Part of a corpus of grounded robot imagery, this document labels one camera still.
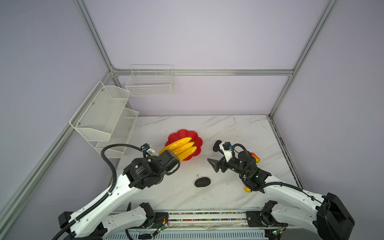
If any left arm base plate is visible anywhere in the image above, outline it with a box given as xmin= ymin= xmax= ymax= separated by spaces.
xmin=148 ymin=212 xmax=169 ymax=229

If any dark fake avocado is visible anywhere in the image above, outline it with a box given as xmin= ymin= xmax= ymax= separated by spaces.
xmin=213 ymin=140 xmax=222 ymax=152
xmin=194 ymin=177 xmax=211 ymax=188

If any aluminium frame rail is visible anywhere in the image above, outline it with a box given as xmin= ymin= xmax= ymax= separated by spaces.
xmin=104 ymin=209 xmax=304 ymax=232

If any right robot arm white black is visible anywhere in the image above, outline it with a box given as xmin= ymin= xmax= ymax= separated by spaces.
xmin=208 ymin=140 xmax=355 ymax=240

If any yellow fake banana bunch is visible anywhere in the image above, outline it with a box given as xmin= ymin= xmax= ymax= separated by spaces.
xmin=159 ymin=137 xmax=198 ymax=161

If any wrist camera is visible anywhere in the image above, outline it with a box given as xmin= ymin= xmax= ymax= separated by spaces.
xmin=219 ymin=142 xmax=234 ymax=162
xmin=141 ymin=143 xmax=158 ymax=157

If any red flower-shaped fruit bowl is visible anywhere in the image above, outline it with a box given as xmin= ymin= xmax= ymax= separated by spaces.
xmin=165 ymin=129 xmax=203 ymax=161

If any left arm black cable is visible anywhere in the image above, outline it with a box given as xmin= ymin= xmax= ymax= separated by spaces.
xmin=50 ymin=143 xmax=148 ymax=240

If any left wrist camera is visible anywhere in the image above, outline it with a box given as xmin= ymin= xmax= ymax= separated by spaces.
xmin=141 ymin=143 xmax=158 ymax=157

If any white wire basket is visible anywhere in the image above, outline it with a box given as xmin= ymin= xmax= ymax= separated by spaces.
xmin=126 ymin=65 xmax=174 ymax=97

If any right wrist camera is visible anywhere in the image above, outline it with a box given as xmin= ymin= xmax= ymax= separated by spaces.
xmin=219 ymin=142 xmax=234 ymax=162

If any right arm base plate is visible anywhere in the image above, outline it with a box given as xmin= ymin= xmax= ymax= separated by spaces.
xmin=246 ymin=211 xmax=288 ymax=228

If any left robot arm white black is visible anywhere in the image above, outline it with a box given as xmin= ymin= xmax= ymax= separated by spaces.
xmin=54 ymin=150 xmax=181 ymax=240

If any white mesh two-tier shelf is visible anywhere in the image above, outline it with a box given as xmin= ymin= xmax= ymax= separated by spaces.
xmin=69 ymin=82 xmax=139 ymax=154

